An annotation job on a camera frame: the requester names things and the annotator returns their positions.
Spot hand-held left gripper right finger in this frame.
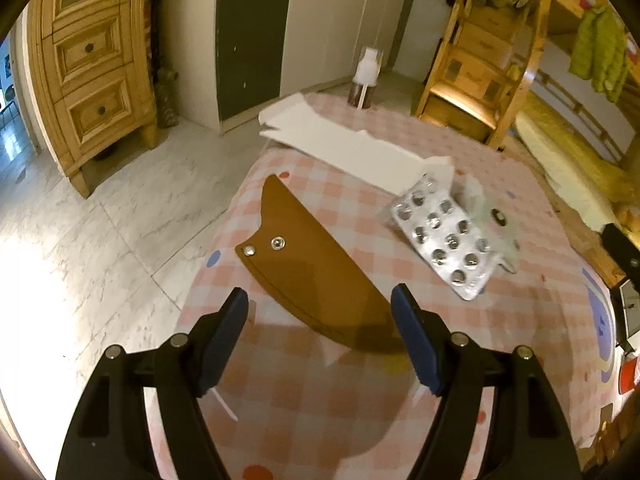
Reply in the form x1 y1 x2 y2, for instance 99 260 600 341
391 284 583 480

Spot silver blister pack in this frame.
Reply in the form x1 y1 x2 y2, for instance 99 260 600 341
390 174 502 302

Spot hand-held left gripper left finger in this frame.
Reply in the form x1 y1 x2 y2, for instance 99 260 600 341
55 287 249 480

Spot colourful cartoon rug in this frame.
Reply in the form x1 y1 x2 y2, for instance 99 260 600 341
580 265 623 386

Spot yellow bed mattress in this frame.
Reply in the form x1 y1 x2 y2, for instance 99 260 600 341
515 92 636 233

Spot small white drawer unit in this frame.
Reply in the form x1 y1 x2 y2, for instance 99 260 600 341
601 222 640 353

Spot white wardrobe with round holes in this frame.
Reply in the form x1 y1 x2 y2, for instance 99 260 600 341
215 0 446 133

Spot clear plastic bag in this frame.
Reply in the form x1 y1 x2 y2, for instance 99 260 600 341
450 170 521 275

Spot wooden staircase with drawers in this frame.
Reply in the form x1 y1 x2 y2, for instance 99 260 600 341
415 0 551 151

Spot brown cardboard sheet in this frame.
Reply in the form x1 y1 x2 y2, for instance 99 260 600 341
582 402 628 471

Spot red box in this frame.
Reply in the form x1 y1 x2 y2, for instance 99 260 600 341
619 355 640 396

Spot white capped spray bottle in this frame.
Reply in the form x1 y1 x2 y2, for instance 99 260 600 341
347 46 385 110

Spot camouflage bag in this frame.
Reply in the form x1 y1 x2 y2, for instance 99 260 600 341
155 67 178 128

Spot white paper sheet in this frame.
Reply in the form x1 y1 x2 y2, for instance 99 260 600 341
258 92 456 193

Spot pink checkered tablecloth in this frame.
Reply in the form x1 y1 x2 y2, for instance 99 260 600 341
145 91 621 480

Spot green down jacket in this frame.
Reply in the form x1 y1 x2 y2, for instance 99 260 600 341
570 5 632 106

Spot brown leather knife sheath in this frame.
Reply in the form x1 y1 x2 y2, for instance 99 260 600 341
235 175 403 353

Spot wooden cabinet with drawers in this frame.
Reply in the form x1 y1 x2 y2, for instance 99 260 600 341
25 0 158 198

